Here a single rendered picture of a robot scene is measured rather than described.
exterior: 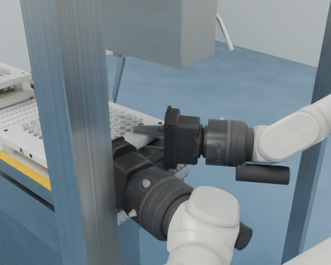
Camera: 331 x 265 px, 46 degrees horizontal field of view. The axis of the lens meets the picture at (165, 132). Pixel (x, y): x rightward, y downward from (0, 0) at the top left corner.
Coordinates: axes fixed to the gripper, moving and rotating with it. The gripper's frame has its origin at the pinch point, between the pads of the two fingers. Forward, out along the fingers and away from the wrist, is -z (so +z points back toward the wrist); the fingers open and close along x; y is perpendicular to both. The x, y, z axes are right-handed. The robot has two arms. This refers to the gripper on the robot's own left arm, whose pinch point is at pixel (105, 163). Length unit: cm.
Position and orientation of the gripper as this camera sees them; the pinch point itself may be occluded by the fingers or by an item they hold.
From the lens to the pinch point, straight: 67.6
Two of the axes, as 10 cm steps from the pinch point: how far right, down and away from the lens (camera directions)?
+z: 6.7, 3.5, -6.5
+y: 7.4, -3.1, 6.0
